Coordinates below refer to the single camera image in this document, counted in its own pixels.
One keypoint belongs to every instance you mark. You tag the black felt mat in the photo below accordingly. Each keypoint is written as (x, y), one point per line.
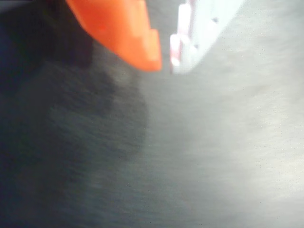
(118, 154)

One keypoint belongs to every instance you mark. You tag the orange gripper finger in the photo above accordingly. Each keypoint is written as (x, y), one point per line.
(123, 33)

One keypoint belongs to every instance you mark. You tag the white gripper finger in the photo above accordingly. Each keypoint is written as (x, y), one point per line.
(204, 28)

